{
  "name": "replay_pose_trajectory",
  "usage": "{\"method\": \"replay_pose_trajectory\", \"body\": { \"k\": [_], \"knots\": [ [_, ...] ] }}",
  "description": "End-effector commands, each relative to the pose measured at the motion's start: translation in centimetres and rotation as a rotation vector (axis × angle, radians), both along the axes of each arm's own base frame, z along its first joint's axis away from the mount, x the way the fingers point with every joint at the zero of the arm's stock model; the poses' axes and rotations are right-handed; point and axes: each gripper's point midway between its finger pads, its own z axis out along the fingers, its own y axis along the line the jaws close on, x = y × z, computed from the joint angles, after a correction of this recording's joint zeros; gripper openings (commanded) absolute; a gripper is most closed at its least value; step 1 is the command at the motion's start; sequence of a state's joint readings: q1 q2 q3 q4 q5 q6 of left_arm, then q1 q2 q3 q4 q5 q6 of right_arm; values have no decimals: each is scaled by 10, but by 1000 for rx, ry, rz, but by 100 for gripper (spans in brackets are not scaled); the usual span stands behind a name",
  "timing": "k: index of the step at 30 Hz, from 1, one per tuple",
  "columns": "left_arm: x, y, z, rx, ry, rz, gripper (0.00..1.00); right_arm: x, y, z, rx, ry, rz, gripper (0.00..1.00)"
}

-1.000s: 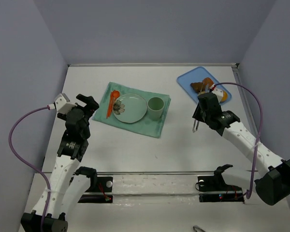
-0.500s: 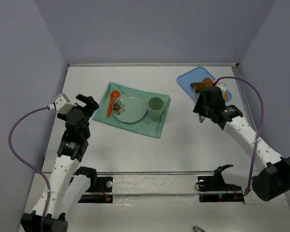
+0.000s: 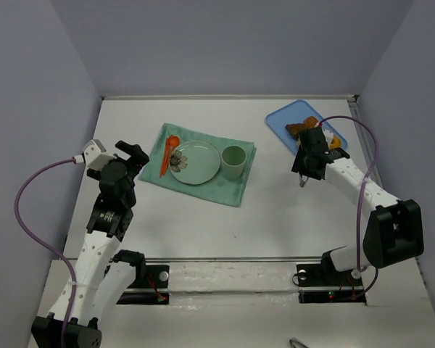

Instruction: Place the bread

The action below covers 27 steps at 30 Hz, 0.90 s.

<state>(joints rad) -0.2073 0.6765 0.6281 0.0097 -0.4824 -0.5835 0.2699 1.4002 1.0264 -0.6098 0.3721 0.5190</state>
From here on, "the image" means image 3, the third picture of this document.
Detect metal tongs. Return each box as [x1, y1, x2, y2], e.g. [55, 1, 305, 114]
[299, 174, 310, 188]

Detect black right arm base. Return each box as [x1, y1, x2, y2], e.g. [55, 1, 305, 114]
[291, 263, 367, 304]

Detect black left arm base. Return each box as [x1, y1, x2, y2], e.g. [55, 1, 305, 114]
[117, 265, 170, 305]

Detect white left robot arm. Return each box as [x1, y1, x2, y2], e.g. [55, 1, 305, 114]
[31, 139, 149, 347]

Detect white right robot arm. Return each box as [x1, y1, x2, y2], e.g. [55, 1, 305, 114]
[291, 127, 424, 272]

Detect dark brown bread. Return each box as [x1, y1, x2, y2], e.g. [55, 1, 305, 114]
[285, 123, 308, 140]

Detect orange-brown oblong bread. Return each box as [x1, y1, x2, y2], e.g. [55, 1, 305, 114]
[303, 116, 319, 128]

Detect blue plastic tray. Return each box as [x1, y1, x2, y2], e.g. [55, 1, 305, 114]
[265, 100, 348, 155]

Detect orange plastic fork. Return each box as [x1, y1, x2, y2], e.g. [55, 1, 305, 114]
[163, 144, 172, 176]

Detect orange plastic knife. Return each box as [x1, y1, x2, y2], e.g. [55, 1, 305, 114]
[159, 137, 170, 178]

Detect orange plastic spoon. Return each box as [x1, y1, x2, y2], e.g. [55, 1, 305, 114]
[169, 135, 180, 157]

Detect green ceramic cup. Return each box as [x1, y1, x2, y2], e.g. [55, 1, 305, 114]
[221, 146, 247, 181]

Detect green floral ceramic plate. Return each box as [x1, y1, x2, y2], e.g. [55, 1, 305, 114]
[169, 140, 220, 186]

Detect green satin placemat cloth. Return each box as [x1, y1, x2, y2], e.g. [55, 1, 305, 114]
[139, 123, 257, 207]

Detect orange ring donut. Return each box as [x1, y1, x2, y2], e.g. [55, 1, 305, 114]
[329, 135, 341, 149]

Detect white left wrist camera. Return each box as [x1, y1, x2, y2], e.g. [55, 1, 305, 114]
[72, 139, 116, 171]

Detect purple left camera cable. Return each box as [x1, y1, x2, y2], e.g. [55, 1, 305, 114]
[14, 156, 80, 348]

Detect purple camera cable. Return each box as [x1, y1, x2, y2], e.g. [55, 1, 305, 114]
[14, 156, 80, 348]
[318, 115, 379, 302]

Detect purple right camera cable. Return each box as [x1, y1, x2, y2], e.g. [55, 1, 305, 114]
[318, 115, 379, 302]

